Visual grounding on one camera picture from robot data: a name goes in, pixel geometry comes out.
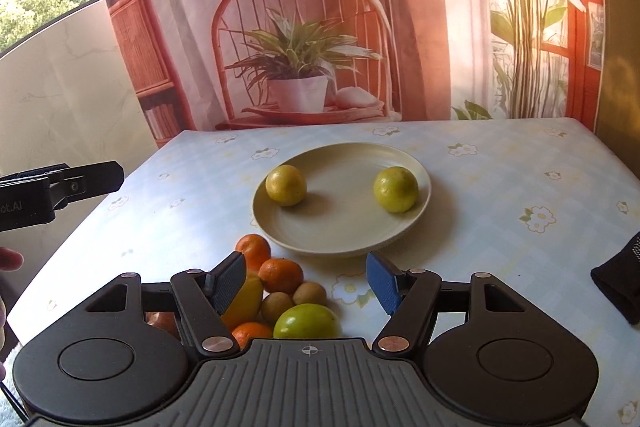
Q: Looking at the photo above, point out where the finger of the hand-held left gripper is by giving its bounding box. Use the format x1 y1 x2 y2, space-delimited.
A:
47 161 125 210
0 163 70 185

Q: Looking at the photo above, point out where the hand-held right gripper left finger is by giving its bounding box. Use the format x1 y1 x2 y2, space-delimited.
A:
82 252 247 360

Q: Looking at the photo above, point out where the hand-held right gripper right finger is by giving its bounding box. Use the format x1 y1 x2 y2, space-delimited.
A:
366 252 526 355

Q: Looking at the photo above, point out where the yellow lemon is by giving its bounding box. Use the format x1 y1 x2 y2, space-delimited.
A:
220 274 264 332

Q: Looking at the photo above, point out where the orange mandarin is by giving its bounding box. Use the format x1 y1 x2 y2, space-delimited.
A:
235 234 272 273
231 322 273 350
258 258 304 295

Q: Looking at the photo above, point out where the small tan round fruit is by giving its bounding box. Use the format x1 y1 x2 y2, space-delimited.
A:
260 292 297 328
292 281 328 308

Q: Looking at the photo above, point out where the cream round plate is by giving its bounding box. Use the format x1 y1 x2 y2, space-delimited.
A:
251 143 432 258

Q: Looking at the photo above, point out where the red apple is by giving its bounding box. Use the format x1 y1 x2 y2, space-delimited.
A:
145 311 180 339

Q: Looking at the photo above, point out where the green apple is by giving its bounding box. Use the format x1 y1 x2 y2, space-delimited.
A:
273 303 341 339

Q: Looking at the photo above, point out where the person's left hand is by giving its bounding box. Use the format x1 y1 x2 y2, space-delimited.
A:
0 247 24 380

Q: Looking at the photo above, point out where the yellow-green citrus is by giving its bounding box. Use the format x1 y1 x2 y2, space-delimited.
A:
373 166 420 214
265 165 308 208

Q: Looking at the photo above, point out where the floral tablecloth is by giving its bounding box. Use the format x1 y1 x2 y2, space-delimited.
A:
0 117 640 418

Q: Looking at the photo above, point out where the white fuzzy cloth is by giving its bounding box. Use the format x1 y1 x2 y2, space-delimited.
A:
0 342 23 427

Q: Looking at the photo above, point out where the printed backdrop cloth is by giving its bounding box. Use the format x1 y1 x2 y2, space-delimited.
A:
90 0 608 148

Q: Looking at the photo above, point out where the wooden board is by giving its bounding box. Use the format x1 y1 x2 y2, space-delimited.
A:
590 0 640 188

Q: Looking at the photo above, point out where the black wrist strap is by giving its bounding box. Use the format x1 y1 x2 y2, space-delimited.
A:
0 377 27 424

